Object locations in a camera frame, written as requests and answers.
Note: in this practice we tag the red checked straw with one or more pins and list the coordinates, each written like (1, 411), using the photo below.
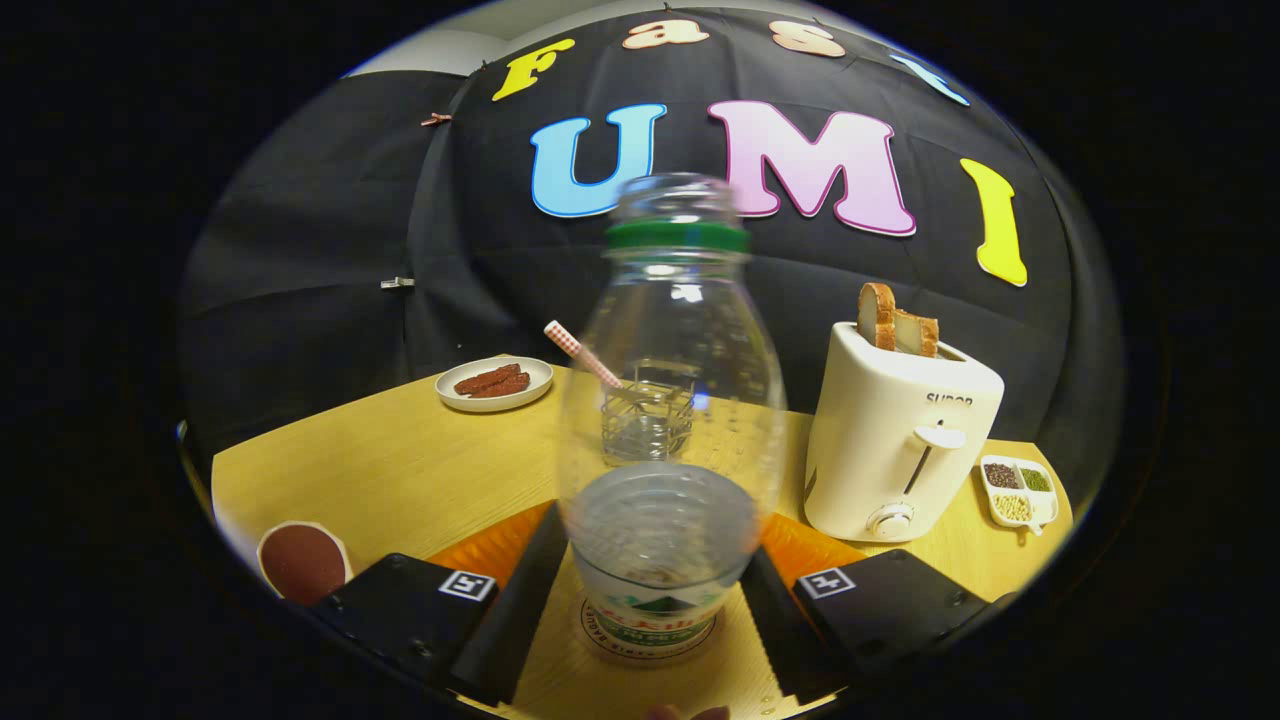
(570, 343)

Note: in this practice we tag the white clip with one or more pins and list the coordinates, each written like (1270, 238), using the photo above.
(397, 283)

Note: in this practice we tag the round cork coaster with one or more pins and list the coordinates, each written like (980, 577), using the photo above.
(600, 640)

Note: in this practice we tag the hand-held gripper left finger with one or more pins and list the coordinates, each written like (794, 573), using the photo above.
(510, 610)

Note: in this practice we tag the red bacon slice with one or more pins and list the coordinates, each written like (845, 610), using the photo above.
(505, 388)
(485, 378)

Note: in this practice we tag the clear ribbed glass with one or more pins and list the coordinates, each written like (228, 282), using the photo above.
(645, 425)

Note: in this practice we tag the small white plate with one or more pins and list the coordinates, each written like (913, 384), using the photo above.
(495, 402)

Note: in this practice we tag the wooden table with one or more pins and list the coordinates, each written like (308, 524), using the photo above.
(400, 470)

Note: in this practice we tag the white divided bean dish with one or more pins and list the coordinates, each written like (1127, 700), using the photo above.
(1040, 505)

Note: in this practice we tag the black backdrop cloth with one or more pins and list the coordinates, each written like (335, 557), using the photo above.
(300, 250)

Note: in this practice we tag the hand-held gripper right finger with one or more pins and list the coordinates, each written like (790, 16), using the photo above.
(785, 630)

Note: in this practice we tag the white toaster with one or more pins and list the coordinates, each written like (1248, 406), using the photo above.
(860, 450)

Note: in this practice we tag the toast slice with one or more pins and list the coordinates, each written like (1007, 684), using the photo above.
(918, 335)
(877, 315)

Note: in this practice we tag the pink clip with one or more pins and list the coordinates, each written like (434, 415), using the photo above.
(436, 119)

